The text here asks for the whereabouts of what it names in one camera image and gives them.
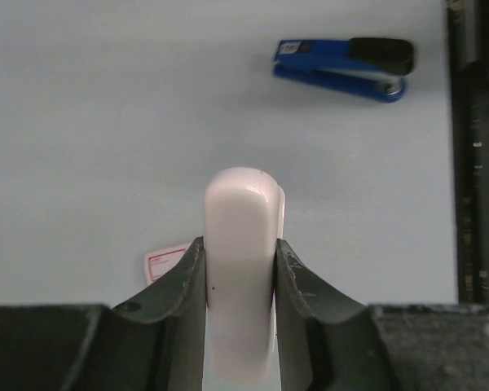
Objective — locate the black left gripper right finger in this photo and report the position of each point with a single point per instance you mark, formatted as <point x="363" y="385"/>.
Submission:
<point x="328" y="341"/>

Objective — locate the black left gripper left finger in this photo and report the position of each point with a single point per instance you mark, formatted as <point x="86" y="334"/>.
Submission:
<point x="153" y="341"/>

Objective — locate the blue and black stapler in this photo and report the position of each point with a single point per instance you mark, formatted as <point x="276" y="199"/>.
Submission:
<point x="369" y="67"/>

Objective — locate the red white staple box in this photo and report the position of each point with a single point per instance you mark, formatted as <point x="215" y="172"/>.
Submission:
<point x="160" y="262"/>

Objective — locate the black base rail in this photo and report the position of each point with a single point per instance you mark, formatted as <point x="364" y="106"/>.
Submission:
<point x="468" y="55"/>

